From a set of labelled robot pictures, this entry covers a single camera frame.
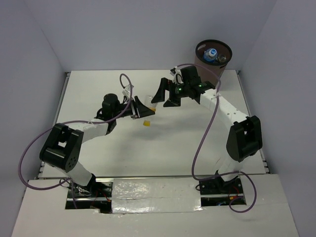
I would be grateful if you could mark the red cap small bottle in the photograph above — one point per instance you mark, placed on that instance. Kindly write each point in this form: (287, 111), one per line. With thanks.
(221, 58)

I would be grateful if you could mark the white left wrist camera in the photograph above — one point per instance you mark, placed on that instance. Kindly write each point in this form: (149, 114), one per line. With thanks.
(127, 91)

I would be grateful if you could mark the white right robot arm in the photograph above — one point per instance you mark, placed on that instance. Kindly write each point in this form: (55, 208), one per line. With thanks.
(244, 132)

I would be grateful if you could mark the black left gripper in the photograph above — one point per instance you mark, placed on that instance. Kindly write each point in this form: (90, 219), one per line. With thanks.
(138, 109)

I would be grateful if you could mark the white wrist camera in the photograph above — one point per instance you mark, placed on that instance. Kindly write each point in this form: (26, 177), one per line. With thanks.
(127, 91)
(177, 77)

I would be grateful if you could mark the blue label bottle horizontal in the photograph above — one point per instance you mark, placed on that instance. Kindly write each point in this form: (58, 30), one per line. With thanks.
(210, 55)

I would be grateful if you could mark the silver foil sheet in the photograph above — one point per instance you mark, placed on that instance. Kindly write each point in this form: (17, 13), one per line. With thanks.
(155, 195)

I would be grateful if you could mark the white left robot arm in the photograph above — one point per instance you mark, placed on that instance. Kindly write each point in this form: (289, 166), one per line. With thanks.
(62, 148)

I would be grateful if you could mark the brown waste bin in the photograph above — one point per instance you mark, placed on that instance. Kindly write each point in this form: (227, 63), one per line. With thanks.
(211, 71)

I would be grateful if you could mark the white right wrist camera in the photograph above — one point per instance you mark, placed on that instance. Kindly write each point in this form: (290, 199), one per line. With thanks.
(177, 77)

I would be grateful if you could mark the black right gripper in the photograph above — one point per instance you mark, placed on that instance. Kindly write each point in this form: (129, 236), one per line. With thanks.
(160, 96)

